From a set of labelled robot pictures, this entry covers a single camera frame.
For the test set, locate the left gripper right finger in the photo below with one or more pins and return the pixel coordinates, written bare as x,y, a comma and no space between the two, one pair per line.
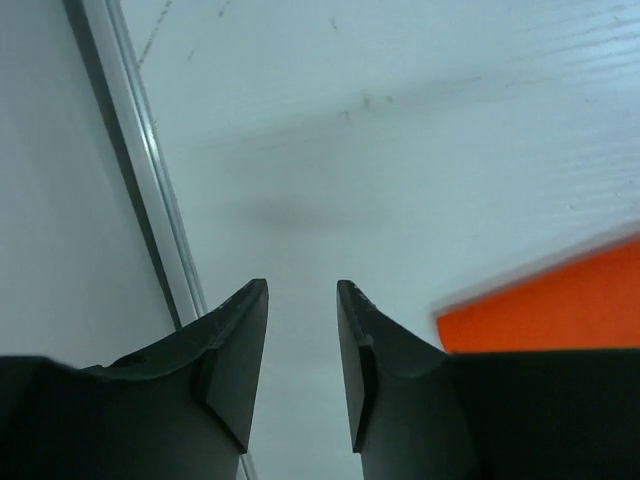
417,412

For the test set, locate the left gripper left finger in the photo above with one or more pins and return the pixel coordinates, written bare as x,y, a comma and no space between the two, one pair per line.
180,408

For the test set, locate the orange t-shirt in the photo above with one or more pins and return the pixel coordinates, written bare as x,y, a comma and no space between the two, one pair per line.
590,302

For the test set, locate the aluminium rail left edge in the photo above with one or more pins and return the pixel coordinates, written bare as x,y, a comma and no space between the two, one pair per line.
107,52

